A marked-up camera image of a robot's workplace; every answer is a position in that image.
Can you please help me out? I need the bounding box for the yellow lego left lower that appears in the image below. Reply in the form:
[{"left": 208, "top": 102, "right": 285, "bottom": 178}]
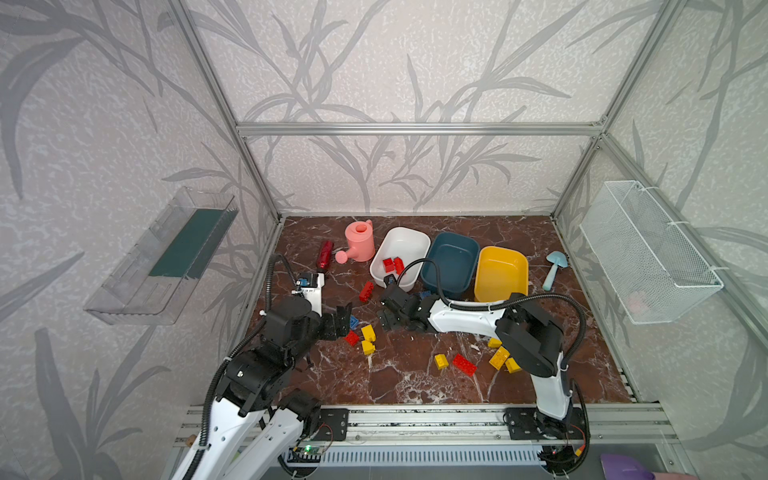
[{"left": 361, "top": 340, "right": 376, "bottom": 356}]

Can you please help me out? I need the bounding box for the pink watering can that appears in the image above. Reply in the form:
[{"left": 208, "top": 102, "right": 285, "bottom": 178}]
[{"left": 335, "top": 220, "right": 376, "bottom": 264}]

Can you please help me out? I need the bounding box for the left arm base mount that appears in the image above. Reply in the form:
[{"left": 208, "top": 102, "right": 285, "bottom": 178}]
[{"left": 299, "top": 407, "right": 350, "bottom": 442}]

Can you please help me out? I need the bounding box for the yellow rectangular bin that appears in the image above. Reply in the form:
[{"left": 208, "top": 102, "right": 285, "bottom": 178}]
[{"left": 474, "top": 246, "right": 529, "bottom": 302}]

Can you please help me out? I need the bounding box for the yellow lego left upper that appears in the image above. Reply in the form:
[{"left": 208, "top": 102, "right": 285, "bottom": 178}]
[{"left": 361, "top": 325, "right": 376, "bottom": 343}]

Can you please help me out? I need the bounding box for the yellow lego right long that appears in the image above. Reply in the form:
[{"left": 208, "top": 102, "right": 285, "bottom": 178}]
[{"left": 489, "top": 346, "right": 510, "bottom": 370}]

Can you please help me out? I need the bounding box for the yellow lego bottom centre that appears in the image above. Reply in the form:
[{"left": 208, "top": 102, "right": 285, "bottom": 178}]
[{"left": 434, "top": 354, "right": 450, "bottom": 371}]

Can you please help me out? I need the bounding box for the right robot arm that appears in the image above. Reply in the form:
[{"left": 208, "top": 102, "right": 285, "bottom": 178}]
[{"left": 378, "top": 275, "right": 587, "bottom": 422}]

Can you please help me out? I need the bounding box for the yellow lego far right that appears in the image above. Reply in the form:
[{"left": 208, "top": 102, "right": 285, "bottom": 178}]
[{"left": 505, "top": 357, "right": 522, "bottom": 373}]

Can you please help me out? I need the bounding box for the red handled tool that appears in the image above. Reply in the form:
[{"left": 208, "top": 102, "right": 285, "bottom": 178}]
[{"left": 316, "top": 240, "right": 334, "bottom": 273}]

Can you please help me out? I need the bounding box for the purple object bottom right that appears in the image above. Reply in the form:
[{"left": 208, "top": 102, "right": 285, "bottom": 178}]
[{"left": 600, "top": 454, "right": 655, "bottom": 480}]

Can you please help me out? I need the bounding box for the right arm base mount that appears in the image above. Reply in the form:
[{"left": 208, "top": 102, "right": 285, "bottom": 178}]
[{"left": 502, "top": 407, "right": 586, "bottom": 441}]

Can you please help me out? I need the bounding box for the light blue toy shovel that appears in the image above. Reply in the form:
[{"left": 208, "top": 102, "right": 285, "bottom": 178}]
[{"left": 542, "top": 251, "right": 569, "bottom": 292}]

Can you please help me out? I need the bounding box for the dark teal rectangular bin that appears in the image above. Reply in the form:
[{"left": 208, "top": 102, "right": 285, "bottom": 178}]
[{"left": 427, "top": 232, "right": 480, "bottom": 300}]

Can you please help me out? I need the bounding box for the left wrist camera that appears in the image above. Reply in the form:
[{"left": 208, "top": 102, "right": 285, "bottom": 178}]
[{"left": 297, "top": 272, "right": 325, "bottom": 315}]

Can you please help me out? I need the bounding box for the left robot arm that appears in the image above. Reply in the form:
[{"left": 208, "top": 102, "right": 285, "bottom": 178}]
[{"left": 173, "top": 296, "right": 352, "bottom": 479}]

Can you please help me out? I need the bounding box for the white rectangular bin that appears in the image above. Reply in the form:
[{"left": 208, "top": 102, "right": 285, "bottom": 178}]
[{"left": 369, "top": 227, "right": 431, "bottom": 288}]

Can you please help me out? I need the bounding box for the clear plastic wall shelf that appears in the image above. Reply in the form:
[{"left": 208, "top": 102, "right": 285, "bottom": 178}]
[{"left": 84, "top": 187, "right": 239, "bottom": 326}]

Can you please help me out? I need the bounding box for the white wire mesh basket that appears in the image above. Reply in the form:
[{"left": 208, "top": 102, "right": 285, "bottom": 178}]
[{"left": 580, "top": 180, "right": 724, "bottom": 325}]

